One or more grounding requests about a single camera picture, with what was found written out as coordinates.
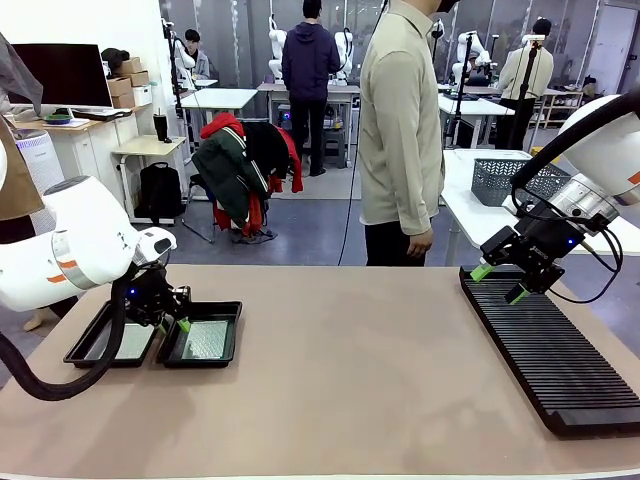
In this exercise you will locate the black computer monitor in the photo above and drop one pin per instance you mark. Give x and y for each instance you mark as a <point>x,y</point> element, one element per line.
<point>60,75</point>

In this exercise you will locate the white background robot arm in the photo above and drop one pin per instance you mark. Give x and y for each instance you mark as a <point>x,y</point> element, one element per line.
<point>181,50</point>
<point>344,50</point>
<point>472,47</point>
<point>276,50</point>

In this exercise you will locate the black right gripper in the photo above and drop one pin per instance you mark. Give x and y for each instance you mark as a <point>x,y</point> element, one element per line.
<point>545,245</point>

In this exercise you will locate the grey metal workbench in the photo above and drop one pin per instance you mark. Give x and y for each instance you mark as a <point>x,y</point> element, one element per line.
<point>270,87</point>

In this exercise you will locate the white square work table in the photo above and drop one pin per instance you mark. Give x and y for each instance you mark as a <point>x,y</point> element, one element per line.
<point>215,97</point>

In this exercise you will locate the black tumbler with straw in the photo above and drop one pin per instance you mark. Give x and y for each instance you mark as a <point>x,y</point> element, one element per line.
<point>161,125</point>

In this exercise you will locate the black tripod with phone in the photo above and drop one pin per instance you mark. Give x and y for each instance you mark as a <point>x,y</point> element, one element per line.
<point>525,100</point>

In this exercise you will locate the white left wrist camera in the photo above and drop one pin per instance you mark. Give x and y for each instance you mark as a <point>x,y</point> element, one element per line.
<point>157,245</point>

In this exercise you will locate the dark haired person's head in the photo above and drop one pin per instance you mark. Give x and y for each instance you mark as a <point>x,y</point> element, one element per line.
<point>115,55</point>

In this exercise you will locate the black ESD tray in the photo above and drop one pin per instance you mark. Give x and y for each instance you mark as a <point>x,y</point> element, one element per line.
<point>85,350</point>
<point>235,330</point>

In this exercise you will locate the small wooden top desk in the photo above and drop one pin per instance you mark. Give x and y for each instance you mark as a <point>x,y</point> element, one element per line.
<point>150,145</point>

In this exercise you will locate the yellow plastic bin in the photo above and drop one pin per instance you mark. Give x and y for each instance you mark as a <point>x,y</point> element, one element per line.
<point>542,151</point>

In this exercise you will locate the brown cardboard box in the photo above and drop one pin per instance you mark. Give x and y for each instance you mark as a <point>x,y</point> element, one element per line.
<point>120,92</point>
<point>139,79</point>
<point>130,66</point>

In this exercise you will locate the white long work table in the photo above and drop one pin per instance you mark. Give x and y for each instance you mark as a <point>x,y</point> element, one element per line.
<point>480,107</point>

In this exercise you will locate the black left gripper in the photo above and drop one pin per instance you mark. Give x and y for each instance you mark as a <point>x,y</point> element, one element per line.
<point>150,295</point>

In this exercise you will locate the black slotted board rack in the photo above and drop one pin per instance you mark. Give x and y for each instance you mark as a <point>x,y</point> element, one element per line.
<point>545,350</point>

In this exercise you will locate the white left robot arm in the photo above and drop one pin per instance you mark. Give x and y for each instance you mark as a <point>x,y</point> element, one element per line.
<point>75,235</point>

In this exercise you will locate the white cabinet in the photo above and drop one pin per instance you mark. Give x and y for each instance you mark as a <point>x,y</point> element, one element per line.
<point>90,150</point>

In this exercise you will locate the black backpack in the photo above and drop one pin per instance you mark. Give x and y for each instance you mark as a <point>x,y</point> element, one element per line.
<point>160,192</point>

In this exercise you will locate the dark green padded jacket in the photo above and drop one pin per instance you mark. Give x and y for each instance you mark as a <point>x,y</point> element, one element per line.
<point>225,170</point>

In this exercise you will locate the white storage box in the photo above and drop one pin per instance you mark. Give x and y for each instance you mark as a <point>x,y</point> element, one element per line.
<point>142,95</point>

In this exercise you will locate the white air purifier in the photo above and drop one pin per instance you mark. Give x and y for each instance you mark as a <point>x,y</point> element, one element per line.
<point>40,155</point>

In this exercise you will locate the person's right hand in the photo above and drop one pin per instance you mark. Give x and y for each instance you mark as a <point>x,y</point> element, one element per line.
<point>420,245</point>

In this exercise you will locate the person in brown apron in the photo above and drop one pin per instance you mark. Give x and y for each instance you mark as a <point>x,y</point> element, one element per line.
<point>15,190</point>

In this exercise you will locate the person with black beanie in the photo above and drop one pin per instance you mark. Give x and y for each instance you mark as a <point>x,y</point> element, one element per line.
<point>525,75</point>

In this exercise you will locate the green bowl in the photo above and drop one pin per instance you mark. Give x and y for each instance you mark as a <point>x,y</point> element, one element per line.
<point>57,118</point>

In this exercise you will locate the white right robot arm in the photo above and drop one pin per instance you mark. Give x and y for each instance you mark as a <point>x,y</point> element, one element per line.
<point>600,145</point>

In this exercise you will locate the seated person in grey jacket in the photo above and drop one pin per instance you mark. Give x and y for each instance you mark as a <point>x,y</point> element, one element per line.
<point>197,60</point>

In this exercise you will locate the black camera stand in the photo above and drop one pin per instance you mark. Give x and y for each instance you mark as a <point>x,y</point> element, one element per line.
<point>462,90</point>

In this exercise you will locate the grey plastic mesh basket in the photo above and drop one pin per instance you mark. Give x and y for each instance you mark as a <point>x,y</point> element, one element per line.
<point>492,182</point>

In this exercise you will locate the wooden storage shelf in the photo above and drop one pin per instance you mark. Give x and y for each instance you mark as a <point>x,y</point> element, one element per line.
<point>555,107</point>

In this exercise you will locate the person in beige shirt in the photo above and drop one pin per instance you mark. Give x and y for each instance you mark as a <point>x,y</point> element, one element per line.
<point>400,125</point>

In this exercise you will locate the black jacket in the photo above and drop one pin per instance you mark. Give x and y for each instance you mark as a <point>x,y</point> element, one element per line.
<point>267,145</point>

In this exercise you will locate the metal frame chair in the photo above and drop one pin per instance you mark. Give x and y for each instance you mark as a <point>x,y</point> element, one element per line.
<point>197,220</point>

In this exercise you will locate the person in navy hoodie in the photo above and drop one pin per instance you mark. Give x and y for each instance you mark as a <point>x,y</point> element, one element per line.
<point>310,55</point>

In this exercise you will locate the white side table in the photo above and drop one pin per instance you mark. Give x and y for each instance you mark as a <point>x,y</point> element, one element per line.
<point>475,220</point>

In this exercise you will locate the person's right forearm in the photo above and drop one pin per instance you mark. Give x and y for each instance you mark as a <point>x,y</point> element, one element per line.
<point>410,200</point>

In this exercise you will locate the grey plastic stool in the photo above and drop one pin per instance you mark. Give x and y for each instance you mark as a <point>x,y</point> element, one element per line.
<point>335,147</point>

